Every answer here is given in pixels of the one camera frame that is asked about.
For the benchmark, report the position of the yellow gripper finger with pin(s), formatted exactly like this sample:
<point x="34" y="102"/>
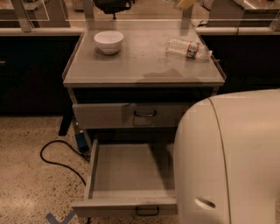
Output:
<point x="183" y="4"/>

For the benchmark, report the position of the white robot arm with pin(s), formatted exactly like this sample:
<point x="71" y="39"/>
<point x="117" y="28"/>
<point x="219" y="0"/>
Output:
<point x="226" y="156"/>

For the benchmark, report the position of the clear red label bottle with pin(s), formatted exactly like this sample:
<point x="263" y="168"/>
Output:
<point x="190" y="50"/>

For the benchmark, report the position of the grey drawer cabinet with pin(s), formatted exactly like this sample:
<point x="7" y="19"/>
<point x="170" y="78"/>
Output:
<point x="141" y="72"/>

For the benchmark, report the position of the closed upper grey drawer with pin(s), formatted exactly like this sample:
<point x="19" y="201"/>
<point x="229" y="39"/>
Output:
<point x="129" y="115"/>

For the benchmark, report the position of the open middle grey drawer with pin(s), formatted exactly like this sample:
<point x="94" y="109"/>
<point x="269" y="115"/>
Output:
<point x="129" y="179"/>

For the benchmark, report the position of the black office chair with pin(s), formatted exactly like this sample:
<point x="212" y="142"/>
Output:
<point x="113" y="6"/>

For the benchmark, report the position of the white ceramic bowl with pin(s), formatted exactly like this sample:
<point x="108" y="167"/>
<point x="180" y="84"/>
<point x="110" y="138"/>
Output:
<point x="109" y="42"/>

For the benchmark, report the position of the blue power adapter box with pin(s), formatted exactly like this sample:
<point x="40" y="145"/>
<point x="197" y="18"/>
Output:
<point x="81" y="142"/>

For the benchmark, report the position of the blue tape cross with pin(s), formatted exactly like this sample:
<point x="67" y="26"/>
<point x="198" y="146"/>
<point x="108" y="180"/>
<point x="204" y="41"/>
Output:
<point x="65" y="220"/>

